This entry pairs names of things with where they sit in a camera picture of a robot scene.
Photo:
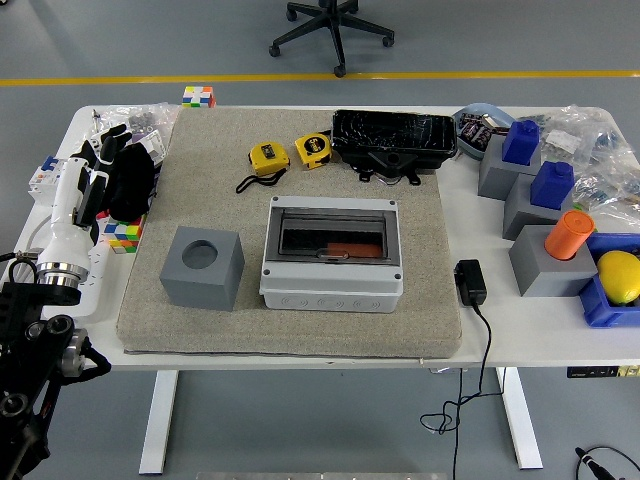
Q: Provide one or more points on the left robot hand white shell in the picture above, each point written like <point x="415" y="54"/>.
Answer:
<point x="67" y="230"/>

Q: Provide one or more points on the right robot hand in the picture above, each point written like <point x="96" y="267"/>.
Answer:
<point x="592" y="465"/>

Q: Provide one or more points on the smoky transparent box lid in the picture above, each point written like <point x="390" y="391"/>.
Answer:
<point x="310" y="227"/>

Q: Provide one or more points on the orange cylinder battery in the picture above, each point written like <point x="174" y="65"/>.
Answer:
<point x="567" y="235"/>
<point x="352" y="249"/>

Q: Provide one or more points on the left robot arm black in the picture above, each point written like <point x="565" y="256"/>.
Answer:
<point x="30" y="360"/>

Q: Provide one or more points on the white blue circuit breaker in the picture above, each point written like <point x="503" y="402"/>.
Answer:
<point x="42" y="177"/>

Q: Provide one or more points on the white power strip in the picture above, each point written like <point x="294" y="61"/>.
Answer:
<point x="100" y="280"/>

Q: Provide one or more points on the black cloth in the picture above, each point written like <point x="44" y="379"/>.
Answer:
<point x="132" y="182"/>

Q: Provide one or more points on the white table leg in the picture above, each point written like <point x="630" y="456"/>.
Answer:
<point x="520" y="420"/>
<point x="157" y="425"/>

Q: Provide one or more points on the black table control panel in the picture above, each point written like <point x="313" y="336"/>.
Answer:
<point x="595" y="372"/>

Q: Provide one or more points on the metal screwdriver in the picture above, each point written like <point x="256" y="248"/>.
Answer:
<point x="94" y="122"/>

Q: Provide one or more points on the clear bags of small parts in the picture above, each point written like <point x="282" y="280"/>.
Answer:
<point x="142" y="117"/>

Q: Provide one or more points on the grey block with round hole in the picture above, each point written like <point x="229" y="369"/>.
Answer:
<point x="202" y="280"/>

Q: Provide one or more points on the blue storage bin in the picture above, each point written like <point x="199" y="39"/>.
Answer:
<point x="597" y="307"/>

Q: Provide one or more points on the colourful puzzle cube white face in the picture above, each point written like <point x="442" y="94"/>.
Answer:
<point x="198" y="96"/>

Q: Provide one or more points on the yellow lemon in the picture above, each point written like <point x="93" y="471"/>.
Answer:
<point x="620" y="277"/>

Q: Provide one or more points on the grey block holder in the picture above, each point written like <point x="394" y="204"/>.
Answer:
<point x="542" y="272"/>
<point x="520" y="215"/>
<point x="497" y="177"/>

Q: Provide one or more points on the grey-brown mat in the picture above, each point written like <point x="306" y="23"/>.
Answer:
<point x="300" y="335"/>

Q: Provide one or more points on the blue bottle-shaped block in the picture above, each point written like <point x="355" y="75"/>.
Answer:
<point x="521" y="142"/>
<point x="551" y="186"/>

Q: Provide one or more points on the clear bags of components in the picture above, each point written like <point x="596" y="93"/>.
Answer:
<point x="600" y="155"/>

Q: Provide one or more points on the black office chair base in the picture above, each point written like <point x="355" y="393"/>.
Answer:
<point x="334" y="25"/>

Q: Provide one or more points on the black plastic tray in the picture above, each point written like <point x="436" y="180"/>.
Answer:
<point x="395" y="132"/>

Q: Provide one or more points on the dark purple packets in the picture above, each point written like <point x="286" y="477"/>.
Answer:
<point x="475" y="129"/>

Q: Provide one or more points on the light blue bowl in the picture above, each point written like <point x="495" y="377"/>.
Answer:
<point x="480" y="111"/>

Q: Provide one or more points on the grey electrical enclosure box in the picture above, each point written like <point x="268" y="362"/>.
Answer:
<point x="330" y="292"/>

